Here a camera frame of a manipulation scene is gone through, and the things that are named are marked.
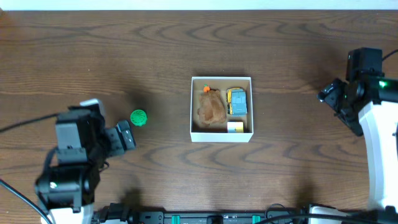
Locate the colourful two-by-two puzzle cube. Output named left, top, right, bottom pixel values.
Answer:
left=227, top=121, right=244, bottom=133

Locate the green ribbed round toy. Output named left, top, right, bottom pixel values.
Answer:
left=130, top=110, right=148, bottom=126

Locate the black left cable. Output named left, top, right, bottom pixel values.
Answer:
left=0, top=113, right=60, bottom=224

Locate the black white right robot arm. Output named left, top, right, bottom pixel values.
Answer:
left=308, top=47, right=397, bottom=223

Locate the yellow grey toy truck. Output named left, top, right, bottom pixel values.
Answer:
left=226, top=87, right=248, bottom=116

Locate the white cardboard box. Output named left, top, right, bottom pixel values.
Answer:
left=190, top=77, right=254, bottom=142

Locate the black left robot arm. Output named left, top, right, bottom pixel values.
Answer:
left=35, top=105, right=136, bottom=223

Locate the brown plush bear toy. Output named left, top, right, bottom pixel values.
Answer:
left=197, top=85, right=226, bottom=126

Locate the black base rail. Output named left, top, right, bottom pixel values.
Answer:
left=93, top=202, right=371, bottom=224

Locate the black right cable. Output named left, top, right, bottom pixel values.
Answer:
left=254, top=203, right=386, bottom=224

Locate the black cable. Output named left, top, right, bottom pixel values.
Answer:
left=0, top=113, right=60, bottom=224
left=254, top=203, right=386, bottom=224

